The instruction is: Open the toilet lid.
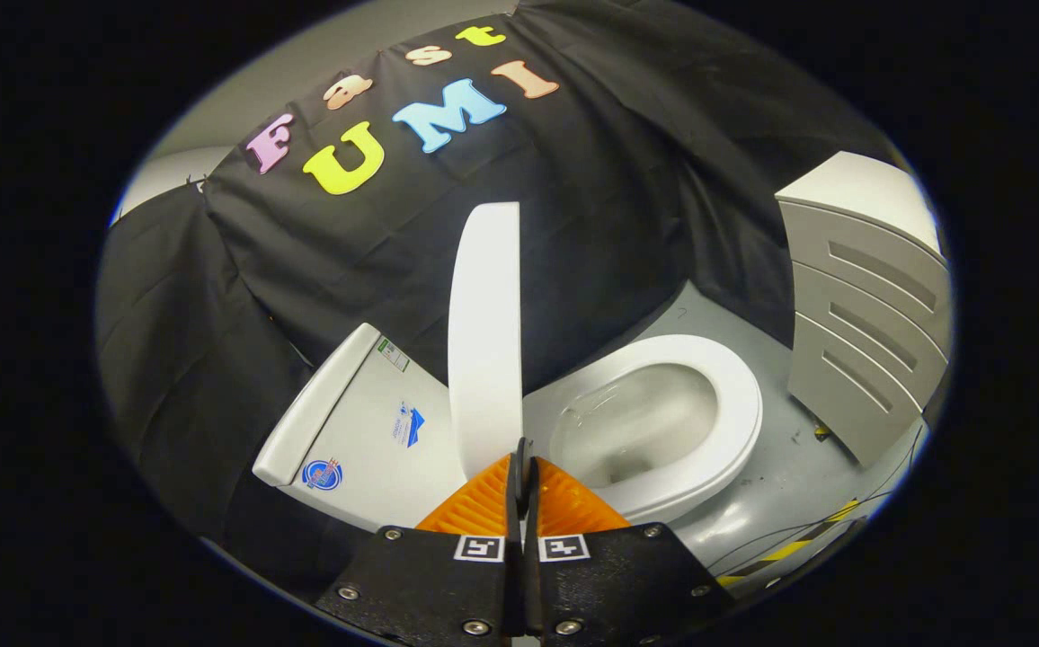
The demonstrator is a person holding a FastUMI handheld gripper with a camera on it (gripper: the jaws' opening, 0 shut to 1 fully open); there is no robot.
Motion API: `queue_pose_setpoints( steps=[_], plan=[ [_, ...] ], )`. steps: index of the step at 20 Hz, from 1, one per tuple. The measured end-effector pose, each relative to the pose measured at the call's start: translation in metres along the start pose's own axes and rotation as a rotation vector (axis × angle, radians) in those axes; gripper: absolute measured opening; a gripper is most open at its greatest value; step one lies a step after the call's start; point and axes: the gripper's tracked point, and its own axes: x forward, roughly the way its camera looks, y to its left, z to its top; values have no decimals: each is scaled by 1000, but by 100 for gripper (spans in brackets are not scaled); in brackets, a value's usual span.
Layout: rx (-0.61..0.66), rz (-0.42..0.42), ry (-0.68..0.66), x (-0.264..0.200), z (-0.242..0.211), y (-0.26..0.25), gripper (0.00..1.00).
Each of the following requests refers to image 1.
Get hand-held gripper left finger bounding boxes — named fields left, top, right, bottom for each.
left=315, top=454, right=523, bottom=647

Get white toilet tank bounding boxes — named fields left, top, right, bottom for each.
left=253, top=323, right=468, bottom=531

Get black floor cables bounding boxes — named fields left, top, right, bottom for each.
left=708, top=422, right=927, bottom=576

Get yellow black hazard tape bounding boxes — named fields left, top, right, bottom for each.
left=717, top=499, right=864, bottom=588

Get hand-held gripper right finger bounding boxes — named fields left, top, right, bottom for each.
left=522, top=456, right=736, bottom=647

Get black backdrop cloth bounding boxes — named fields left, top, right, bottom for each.
left=97, top=0, right=900, bottom=576

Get white toilet lid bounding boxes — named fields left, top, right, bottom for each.
left=448, top=202, right=525, bottom=482

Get white drawer cabinet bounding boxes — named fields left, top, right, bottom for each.
left=776, top=151, right=951, bottom=469

